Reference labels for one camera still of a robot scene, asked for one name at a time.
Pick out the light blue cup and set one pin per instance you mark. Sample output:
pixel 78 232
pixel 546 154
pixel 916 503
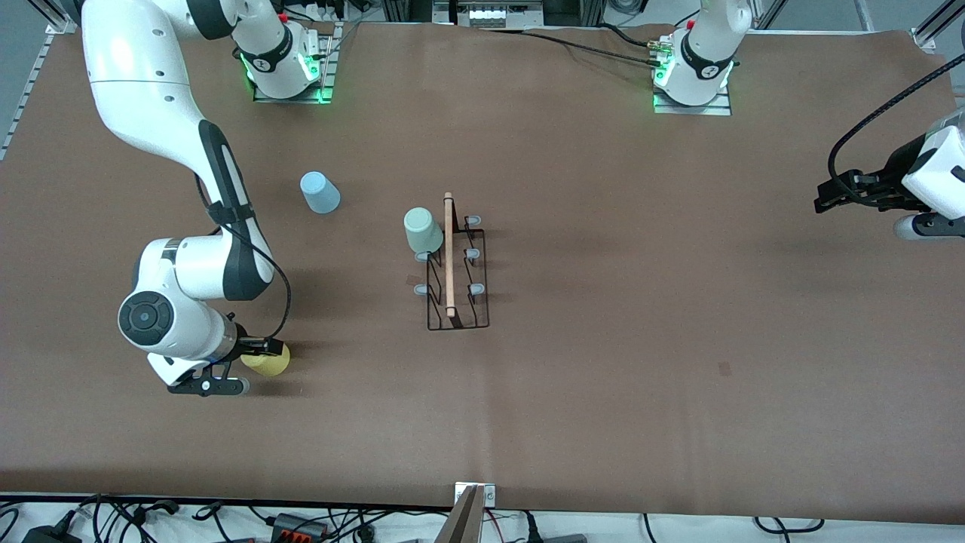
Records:
pixel 320 193

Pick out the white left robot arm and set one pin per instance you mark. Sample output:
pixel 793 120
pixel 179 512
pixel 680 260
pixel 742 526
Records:
pixel 701 53

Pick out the large table cover sheet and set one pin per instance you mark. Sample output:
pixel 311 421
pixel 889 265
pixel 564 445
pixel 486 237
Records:
pixel 603 422

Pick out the black orange power strip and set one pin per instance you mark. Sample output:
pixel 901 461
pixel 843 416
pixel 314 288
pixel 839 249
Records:
pixel 298 526

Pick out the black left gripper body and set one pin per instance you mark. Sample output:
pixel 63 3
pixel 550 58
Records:
pixel 894 190

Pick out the black power adapter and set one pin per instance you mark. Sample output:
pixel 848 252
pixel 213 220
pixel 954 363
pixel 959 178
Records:
pixel 49 534

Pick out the grey power strip box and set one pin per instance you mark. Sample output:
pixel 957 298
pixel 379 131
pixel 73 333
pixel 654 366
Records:
pixel 486 13

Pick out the silver camera mount bracket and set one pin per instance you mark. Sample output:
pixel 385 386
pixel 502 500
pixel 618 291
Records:
pixel 488 494

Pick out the yellow cup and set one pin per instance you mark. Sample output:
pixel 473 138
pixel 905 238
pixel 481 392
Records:
pixel 273 365

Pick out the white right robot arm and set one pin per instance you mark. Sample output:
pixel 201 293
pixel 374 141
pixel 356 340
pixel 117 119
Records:
pixel 151 90

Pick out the aluminium frame profile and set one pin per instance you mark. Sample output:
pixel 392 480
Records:
pixel 935 26

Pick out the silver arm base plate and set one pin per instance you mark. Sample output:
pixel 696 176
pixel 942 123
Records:
pixel 720 107
pixel 324 75

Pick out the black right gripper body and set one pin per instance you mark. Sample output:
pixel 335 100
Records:
pixel 246 348

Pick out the pale green cup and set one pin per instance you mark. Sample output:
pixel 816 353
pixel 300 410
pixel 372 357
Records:
pixel 422 228

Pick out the grey camera mount bar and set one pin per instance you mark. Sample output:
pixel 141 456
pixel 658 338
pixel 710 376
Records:
pixel 461 520

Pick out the perforated aluminium side rail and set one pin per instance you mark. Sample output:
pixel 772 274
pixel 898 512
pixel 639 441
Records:
pixel 30 83

